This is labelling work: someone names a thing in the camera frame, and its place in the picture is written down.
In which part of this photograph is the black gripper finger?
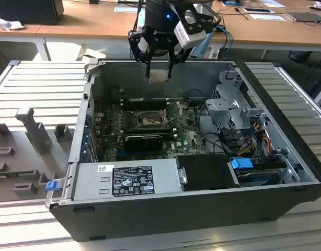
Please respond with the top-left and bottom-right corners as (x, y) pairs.
(167, 42), (189, 79)
(128, 28), (153, 79)

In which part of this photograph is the silver CPU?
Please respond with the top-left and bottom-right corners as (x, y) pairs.
(148, 69), (169, 84)

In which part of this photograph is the metal socket cover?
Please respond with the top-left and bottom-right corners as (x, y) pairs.
(162, 100), (185, 124)

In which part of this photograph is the black RAM slot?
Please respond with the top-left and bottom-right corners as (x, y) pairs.
(123, 130), (178, 138)
(123, 126), (176, 132)
(123, 99), (167, 106)

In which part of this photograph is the CPU socket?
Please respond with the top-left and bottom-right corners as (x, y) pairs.
(131, 109), (169, 129)

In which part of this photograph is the black plastic bay cover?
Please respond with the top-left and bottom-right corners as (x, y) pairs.
(175, 153), (241, 192)

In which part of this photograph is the white paper sheet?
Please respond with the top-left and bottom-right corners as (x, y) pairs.
(114, 5), (146, 13)
(248, 13), (286, 22)
(259, 0), (285, 8)

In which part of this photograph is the wooden desk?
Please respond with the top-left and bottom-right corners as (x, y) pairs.
(35, 0), (321, 61)
(0, 5), (64, 62)

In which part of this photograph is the small white blue box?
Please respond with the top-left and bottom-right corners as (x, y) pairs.
(206, 46), (220, 59)

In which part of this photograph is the green motherboard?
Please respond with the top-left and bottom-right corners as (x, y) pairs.
(94, 99), (212, 162)

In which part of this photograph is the metal drive cage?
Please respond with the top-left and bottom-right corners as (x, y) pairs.
(204, 70), (258, 131)

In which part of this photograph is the blue printed paper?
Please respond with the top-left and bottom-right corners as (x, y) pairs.
(222, 0), (247, 7)

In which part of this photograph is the black graphics card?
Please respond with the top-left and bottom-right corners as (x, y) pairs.
(123, 134), (163, 152)

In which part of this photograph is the white phone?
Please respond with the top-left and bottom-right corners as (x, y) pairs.
(242, 7), (274, 14)

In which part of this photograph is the hard disk in blue carrier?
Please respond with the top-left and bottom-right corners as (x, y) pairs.
(230, 156), (280, 187)

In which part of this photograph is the grey power supply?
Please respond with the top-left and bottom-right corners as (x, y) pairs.
(71, 159), (182, 201)

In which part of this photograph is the dark grey notebook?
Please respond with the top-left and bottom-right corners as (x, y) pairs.
(285, 12), (321, 24)

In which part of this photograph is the black PC case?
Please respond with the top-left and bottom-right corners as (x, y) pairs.
(44, 59), (321, 243)

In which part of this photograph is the grey parts rack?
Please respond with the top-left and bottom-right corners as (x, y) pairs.
(0, 107), (72, 203)

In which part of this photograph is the blue case latch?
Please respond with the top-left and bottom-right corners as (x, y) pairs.
(45, 181), (60, 192)

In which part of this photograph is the green RAM stick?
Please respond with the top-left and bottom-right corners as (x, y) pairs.
(0, 169), (36, 176)

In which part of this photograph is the white plastic bracket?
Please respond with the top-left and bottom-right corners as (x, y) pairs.
(83, 48), (107, 76)

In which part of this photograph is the blue cable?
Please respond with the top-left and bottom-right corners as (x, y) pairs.
(215, 24), (233, 52)

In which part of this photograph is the metal disk bay bracket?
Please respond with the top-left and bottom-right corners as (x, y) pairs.
(248, 108), (302, 184)

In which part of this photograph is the coloured power wire bundle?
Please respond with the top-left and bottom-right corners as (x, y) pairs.
(240, 122), (273, 156)

